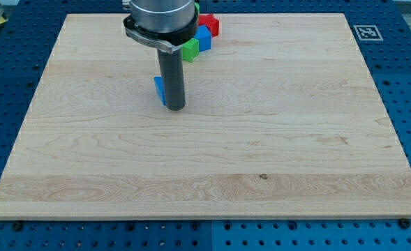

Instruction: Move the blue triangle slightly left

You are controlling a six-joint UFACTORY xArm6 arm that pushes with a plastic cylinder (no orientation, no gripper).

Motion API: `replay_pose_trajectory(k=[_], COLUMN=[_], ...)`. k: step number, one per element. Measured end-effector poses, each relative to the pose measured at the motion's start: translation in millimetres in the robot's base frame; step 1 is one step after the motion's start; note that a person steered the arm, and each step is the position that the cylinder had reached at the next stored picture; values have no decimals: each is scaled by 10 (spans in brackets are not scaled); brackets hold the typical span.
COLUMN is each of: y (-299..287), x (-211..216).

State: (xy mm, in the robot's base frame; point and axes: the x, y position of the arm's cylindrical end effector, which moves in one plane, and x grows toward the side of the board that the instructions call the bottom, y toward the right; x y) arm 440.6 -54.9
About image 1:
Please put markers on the blue triangle block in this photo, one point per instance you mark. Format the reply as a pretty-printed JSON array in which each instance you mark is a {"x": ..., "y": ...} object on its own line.
[{"x": 158, "y": 81}]

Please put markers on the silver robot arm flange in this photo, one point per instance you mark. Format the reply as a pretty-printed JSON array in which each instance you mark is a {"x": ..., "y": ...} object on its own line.
[{"x": 161, "y": 24}]

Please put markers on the green block behind arm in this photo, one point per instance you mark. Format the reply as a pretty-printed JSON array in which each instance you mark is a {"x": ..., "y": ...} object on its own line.
[{"x": 197, "y": 6}]

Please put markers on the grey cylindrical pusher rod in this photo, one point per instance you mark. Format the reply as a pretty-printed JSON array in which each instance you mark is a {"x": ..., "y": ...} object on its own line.
[{"x": 171, "y": 70}]

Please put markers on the wooden board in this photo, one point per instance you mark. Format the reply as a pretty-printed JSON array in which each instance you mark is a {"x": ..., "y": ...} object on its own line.
[{"x": 282, "y": 121}]

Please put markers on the green block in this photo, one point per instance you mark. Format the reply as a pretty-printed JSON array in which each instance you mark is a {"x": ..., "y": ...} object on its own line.
[{"x": 190, "y": 50}]

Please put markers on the blue cube block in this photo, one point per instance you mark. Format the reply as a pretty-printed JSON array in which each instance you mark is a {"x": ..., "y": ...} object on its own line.
[{"x": 203, "y": 35}]

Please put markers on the red star block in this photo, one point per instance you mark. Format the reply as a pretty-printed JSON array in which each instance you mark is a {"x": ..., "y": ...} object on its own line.
[{"x": 211, "y": 22}]

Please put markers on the white fiducial marker tag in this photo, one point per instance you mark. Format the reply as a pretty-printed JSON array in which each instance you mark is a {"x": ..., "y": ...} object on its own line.
[{"x": 367, "y": 32}]

